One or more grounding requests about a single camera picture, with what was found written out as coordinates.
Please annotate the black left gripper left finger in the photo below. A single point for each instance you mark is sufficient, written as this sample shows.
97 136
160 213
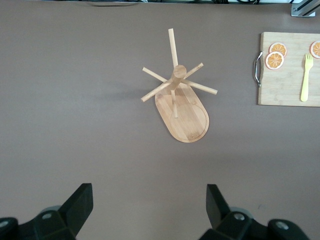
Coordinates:
70 220

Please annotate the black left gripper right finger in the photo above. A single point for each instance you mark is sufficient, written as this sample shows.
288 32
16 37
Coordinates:
222 222

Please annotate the wooden cup rack with pegs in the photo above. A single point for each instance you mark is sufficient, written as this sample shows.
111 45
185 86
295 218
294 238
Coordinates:
187 120

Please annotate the yellow plastic fork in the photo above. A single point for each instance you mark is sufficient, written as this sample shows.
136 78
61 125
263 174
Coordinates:
305 82

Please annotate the orange slice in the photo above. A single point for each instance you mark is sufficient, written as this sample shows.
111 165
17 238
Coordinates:
316 49
278 47
275 61

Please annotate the aluminium profile bracket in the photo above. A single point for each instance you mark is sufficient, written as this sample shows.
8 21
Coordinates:
303 10

